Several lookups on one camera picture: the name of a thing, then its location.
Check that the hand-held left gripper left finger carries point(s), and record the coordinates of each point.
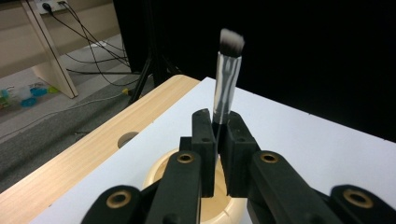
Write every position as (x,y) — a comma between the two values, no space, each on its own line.
(204,146)

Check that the black curtain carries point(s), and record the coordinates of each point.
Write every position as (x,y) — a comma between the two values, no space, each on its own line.
(311,46)

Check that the cream ribbed brush holder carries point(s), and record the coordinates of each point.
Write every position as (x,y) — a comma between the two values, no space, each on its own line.
(218,211)

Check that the white power strip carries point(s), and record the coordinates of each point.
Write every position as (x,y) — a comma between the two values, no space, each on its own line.
(51,5)

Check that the white board sheet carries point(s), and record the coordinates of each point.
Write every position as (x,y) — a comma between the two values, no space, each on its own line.
(311,149)

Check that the black metal stand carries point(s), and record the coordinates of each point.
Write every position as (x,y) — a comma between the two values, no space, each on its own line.
(146,68)

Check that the black makeup brush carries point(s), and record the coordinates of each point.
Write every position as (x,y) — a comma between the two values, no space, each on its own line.
(227,81)

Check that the yellow tape piece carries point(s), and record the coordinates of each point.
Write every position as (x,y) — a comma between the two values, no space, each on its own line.
(125,91)

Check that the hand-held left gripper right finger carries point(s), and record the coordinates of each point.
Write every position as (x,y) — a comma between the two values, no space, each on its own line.
(238,155)

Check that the colourful plastic toys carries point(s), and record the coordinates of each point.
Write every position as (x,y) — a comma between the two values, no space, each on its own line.
(31,96)

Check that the beige wooden shelf unit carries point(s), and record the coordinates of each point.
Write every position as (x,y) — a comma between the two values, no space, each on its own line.
(18,46)

